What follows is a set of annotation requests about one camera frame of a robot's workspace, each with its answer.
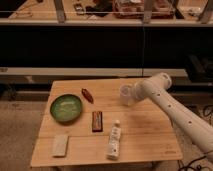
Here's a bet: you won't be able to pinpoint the red brown oblong object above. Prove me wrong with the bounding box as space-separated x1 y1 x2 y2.
81 89 94 104

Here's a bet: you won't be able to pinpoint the red tray on shelf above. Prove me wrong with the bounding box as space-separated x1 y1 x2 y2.
113 0 174 19

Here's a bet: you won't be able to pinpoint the green ceramic bowl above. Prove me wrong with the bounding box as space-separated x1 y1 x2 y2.
50 94 82 123

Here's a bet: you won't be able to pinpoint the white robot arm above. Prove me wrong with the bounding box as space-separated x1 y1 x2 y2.
132 73 213 161

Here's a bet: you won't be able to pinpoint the brown rectangular box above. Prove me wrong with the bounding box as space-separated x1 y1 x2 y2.
92 111 103 132

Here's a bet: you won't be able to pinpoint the black cables on floor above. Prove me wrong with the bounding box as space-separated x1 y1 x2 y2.
176 104 213 171

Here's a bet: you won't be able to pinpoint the white tube bottle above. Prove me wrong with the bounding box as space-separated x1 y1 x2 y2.
106 120 121 160

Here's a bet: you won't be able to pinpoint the white rectangular sponge block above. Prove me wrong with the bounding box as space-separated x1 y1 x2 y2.
52 134 68 157

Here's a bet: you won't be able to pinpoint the dark device on shelf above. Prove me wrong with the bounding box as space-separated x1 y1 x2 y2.
73 3 85 15

